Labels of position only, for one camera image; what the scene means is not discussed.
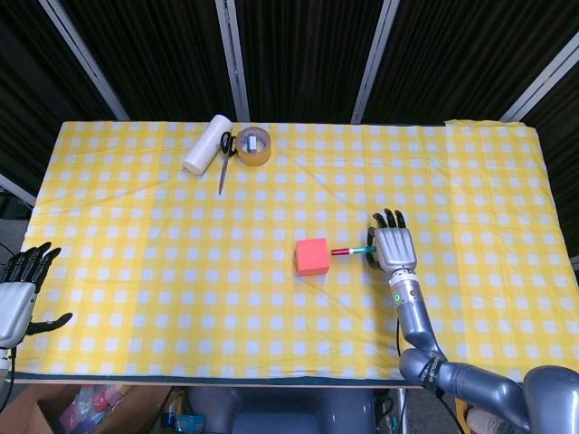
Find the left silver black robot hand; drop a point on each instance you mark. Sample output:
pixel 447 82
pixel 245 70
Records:
pixel 13 312

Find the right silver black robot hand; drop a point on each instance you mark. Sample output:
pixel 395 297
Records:
pixel 397 248

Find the red and teal pen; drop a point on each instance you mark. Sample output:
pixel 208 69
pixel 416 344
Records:
pixel 350 251

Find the orange cube block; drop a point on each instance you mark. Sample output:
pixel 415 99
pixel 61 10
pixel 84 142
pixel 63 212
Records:
pixel 312 257

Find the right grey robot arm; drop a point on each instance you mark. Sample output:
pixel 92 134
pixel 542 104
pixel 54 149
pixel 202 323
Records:
pixel 420 334

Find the brown cardboard box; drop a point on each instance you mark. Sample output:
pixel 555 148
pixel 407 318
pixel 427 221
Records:
pixel 27 413

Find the colourful plastic bag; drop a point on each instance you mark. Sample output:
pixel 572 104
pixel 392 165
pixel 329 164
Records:
pixel 88 407

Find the brown packing tape roll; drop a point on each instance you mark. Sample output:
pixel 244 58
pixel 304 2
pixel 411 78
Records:
pixel 254 147

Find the small grey block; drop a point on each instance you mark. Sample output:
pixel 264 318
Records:
pixel 251 144

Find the yellow white checked tablecloth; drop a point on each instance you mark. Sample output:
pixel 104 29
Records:
pixel 226 316

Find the grey robot torso base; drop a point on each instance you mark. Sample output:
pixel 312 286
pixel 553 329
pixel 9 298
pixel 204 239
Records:
pixel 280 411

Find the blue plastic container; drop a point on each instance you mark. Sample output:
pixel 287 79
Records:
pixel 190 422

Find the white paper roll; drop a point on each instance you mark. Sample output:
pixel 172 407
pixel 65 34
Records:
pixel 207 144

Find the silver metal frame post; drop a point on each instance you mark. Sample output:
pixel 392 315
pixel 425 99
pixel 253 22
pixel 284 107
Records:
pixel 83 59
pixel 375 59
pixel 233 59
pixel 540 83
pixel 16 187

